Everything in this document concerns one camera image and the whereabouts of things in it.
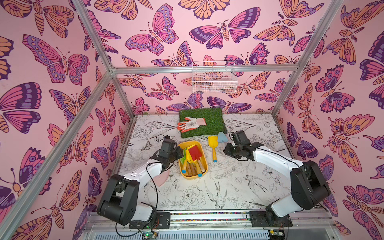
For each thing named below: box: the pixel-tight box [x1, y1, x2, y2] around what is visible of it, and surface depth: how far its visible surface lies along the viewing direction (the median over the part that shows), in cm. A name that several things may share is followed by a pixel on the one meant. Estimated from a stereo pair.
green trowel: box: [180, 148, 188, 174], surface depth 92 cm
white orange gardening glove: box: [177, 116, 207, 133], surface depth 112 cm
